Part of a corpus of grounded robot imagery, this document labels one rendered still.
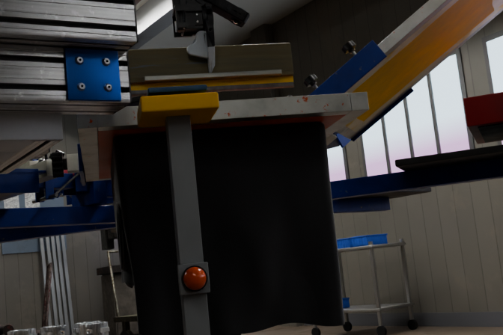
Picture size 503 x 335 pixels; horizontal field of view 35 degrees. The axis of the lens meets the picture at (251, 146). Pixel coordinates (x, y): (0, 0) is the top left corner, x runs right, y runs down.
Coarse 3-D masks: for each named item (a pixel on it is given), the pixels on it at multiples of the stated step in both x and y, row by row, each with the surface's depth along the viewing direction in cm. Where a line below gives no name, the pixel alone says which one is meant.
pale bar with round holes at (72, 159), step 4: (68, 156) 230; (72, 156) 230; (76, 156) 231; (68, 160) 230; (72, 160) 230; (76, 160) 230; (68, 164) 230; (72, 164) 230; (76, 164) 230; (68, 168) 230; (72, 168) 230; (76, 168) 230; (68, 172) 232; (72, 172) 233; (76, 172) 233
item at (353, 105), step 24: (288, 96) 159; (312, 96) 160; (336, 96) 161; (360, 96) 162; (96, 120) 151; (120, 120) 152; (216, 120) 157; (240, 120) 159; (96, 144) 169; (96, 168) 204
